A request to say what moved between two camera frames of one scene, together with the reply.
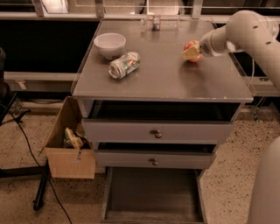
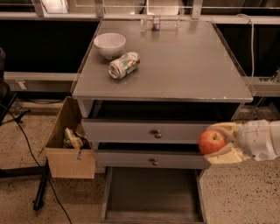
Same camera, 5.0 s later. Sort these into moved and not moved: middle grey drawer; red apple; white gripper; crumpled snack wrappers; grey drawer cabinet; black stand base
Moved: white gripper; red apple
Not moved: grey drawer cabinet; black stand base; crumpled snack wrappers; middle grey drawer
